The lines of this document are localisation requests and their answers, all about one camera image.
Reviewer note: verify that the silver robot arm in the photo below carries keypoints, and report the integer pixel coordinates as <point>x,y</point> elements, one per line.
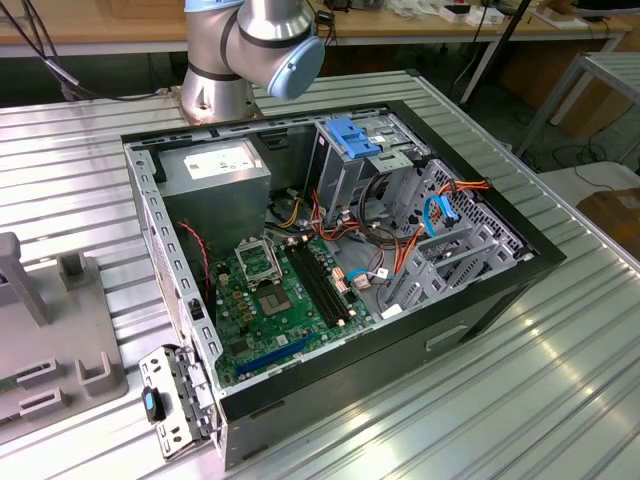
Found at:
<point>215,60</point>

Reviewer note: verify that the grey metal disk bay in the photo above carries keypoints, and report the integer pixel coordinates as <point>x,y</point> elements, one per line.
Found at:
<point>465,245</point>

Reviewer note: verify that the black RAM slot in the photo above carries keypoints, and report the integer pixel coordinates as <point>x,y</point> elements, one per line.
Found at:
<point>327,285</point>
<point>313,285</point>

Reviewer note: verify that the grey optical drive cage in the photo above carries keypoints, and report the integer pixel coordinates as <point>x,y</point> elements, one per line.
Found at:
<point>340,185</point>

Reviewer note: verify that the CPU socket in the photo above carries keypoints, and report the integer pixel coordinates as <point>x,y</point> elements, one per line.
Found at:
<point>274,301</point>

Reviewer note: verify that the green motherboard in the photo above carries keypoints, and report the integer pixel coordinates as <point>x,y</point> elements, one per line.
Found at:
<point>295,325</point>

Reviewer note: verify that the white paper label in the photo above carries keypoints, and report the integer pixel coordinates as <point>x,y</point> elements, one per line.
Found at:
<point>392,312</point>

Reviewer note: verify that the blue plastic cage latch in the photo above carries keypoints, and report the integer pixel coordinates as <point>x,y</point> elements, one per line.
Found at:
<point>350,140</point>

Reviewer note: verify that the grey power supply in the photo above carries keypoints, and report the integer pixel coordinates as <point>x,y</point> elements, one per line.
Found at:
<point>215,210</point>

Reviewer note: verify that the blue expansion slot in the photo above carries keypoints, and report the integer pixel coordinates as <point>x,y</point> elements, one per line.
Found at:
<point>275,356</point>

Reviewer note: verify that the black PC case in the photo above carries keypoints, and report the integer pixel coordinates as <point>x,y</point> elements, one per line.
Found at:
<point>375,380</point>

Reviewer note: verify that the wooden desk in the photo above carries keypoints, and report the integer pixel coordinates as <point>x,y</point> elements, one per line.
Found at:
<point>425,27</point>
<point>75,27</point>

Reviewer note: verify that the black tripod leg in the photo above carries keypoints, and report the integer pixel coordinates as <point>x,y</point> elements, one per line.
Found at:
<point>495,50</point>

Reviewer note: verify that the white box black top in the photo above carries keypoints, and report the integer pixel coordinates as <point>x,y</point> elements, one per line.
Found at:
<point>452,12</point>

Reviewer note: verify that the grey parts rack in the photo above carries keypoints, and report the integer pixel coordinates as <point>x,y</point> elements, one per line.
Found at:
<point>67,325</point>

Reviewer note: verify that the brown cardboard box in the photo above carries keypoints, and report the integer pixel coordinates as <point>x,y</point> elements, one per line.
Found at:
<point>530,75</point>
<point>615,215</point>

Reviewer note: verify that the green circuit board part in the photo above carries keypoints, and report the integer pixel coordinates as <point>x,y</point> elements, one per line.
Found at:
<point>5,387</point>

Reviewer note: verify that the silver slot cover bracket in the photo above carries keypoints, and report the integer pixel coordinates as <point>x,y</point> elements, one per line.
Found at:
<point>160,362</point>

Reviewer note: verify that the black blue bracket latch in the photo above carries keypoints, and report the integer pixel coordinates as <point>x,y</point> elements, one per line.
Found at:
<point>152,405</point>

